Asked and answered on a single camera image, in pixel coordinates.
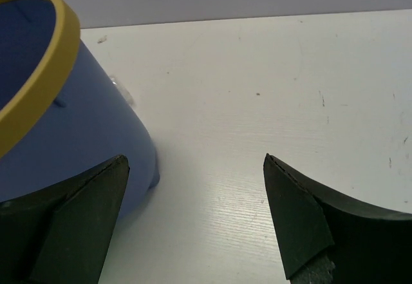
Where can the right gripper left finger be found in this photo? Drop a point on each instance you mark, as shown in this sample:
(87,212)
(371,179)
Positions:
(61,234)

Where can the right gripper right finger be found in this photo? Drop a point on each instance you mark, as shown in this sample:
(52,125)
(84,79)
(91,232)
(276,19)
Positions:
(325,236)

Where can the blue plastic bin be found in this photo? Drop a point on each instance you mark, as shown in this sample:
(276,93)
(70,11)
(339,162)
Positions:
(61,114)

